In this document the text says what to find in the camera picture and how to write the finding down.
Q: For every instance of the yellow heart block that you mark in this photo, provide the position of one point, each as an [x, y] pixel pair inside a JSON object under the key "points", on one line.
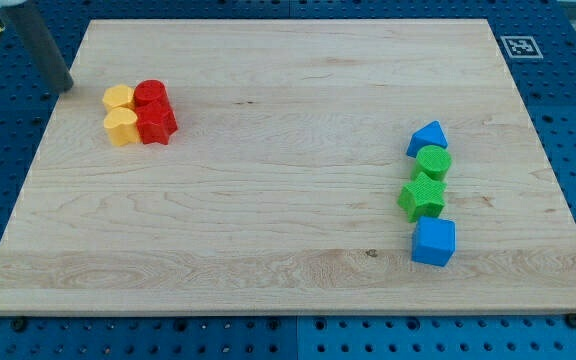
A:
{"points": [[120, 125]]}

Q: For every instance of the red circle block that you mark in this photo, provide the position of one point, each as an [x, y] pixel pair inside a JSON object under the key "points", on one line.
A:
{"points": [[150, 91]]}

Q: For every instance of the red star block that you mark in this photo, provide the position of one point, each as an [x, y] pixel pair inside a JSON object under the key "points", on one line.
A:
{"points": [[156, 123]]}

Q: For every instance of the white fiducial marker tag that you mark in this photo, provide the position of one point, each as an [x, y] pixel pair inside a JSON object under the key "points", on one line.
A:
{"points": [[521, 47]]}

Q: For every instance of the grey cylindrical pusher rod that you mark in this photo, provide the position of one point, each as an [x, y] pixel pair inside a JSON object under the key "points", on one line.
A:
{"points": [[25, 18]]}

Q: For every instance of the blue cube block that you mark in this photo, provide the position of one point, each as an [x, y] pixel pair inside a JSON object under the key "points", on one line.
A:
{"points": [[433, 241]]}

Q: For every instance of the green star block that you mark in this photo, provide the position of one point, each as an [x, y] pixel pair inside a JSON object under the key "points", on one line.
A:
{"points": [[422, 197]]}

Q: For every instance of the blue triangle block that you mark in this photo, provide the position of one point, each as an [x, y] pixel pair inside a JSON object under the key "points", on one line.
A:
{"points": [[430, 134]]}

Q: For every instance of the green circle block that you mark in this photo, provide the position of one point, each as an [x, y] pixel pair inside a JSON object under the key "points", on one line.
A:
{"points": [[432, 160]]}

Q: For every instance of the yellow hexagon block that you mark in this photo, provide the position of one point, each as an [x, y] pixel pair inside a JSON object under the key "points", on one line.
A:
{"points": [[118, 96]]}

